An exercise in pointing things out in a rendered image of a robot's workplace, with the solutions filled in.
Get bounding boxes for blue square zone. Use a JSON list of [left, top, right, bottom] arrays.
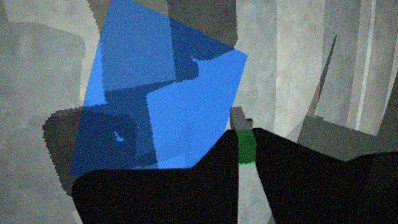
[[69, 0, 248, 176]]

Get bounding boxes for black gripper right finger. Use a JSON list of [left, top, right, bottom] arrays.
[[252, 128, 398, 224]]

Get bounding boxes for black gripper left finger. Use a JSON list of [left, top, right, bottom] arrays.
[[71, 129, 239, 224]]

